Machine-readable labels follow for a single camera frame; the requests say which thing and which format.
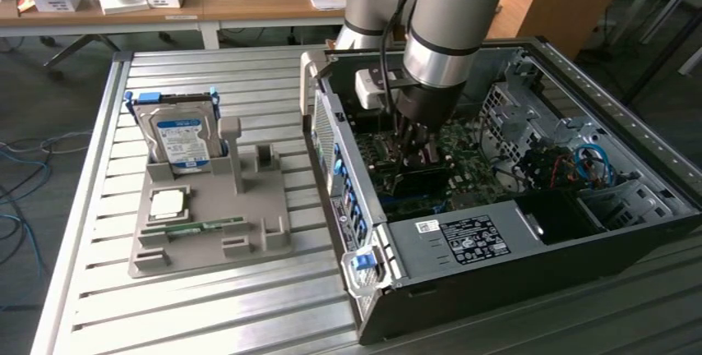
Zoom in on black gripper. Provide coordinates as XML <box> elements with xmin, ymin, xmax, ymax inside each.
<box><xmin>395</xmin><ymin>82</ymin><xmax>466</xmax><ymax>131</ymax></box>

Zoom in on black Nvidia graphics card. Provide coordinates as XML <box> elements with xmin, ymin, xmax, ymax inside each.
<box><xmin>391</xmin><ymin>165</ymin><xmax>458</xmax><ymax>199</ymax></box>

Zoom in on green motherboard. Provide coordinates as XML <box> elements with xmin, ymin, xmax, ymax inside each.
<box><xmin>350</xmin><ymin>110</ymin><xmax>516</xmax><ymax>220</ymax></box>

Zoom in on blue expansion slot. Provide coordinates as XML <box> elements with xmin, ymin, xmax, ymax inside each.
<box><xmin>383</xmin><ymin>193</ymin><xmax>440</xmax><ymax>205</ymax></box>

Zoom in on silver chipset heatsink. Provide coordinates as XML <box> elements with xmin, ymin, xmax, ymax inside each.
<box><xmin>452</xmin><ymin>195</ymin><xmax>487</xmax><ymax>211</ymax></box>

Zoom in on grey power supply unit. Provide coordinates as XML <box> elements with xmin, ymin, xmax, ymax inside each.
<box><xmin>383</xmin><ymin>202</ymin><xmax>550</xmax><ymax>286</ymax></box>

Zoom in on blue case latch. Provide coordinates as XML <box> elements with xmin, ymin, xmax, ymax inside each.
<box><xmin>350</xmin><ymin>254</ymin><xmax>378</xmax><ymax>272</ymax></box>

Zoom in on wooden desk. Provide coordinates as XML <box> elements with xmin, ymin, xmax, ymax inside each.
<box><xmin>0</xmin><ymin>0</ymin><xmax>503</xmax><ymax>81</ymax></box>

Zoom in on metal disk bay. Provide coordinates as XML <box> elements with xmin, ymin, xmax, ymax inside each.
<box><xmin>575</xmin><ymin>180</ymin><xmax>675</xmax><ymax>233</ymax></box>

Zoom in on grey parts rack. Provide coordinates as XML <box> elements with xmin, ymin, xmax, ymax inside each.
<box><xmin>127</xmin><ymin>116</ymin><xmax>295</xmax><ymax>280</ymax></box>

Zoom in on hard disk with blue caddy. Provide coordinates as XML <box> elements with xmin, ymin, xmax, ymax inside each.
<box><xmin>123</xmin><ymin>88</ymin><xmax>227</xmax><ymax>175</ymax></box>

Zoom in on black open PC case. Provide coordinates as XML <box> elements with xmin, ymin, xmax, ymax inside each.
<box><xmin>299</xmin><ymin>36</ymin><xmax>702</xmax><ymax>346</ymax></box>

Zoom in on white table leg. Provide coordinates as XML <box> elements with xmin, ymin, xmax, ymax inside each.
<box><xmin>676</xmin><ymin>46</ymin><xmax>702</xmax><ymax>76</ymax></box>

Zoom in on green loose RAM stick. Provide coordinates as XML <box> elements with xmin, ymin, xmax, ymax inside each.
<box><xmin>163</xmin><ymin>217</ymin><xmax>245</xmax><ymax>237</ymax></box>

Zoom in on silver CPU chip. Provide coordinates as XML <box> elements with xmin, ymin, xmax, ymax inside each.
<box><xmin>145</xmin><ymin>190</ymin><xmax>191</xmax><ymax>221</ymax></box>

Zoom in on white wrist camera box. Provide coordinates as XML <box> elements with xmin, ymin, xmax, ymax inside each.
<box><xmin>354</xmin><ymin>67</ymin><xmax>399</xmax><ymax>110</ymax></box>

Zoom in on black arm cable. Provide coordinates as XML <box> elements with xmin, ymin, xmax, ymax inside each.
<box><xmin>379</xmin><ymin>0</ymin><xmax>422</xmax><ymax>105</ymax></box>

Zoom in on black wire bundle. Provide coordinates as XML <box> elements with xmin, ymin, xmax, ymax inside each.
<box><xmin>518</xmin><ymin>147</ymin><xmax>555</xmax><ymax>190</ymax></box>

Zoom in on red and orange wire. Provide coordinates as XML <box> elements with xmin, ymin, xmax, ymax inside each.
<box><xmin>551</xmin><ymin>153</ymin><xmax>576</xmax><ymax>187</ymax></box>

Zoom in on blue data wire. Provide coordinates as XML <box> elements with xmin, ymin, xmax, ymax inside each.
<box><xmin>570</xmin><ymin>143</ymin><xmax>615</xmax><ymax>190</ymax></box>

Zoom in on grey floor cable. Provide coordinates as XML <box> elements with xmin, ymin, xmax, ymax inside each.
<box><xmin>0</xmin><ymin>131</ymin><xmax>92</xmax><ymax>154</ymax></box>

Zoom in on blue floor cable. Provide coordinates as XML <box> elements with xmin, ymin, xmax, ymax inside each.
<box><xmin>0</xmin><ymin>141</ymin><xmax>51</xmax><ymax>278</ymax></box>

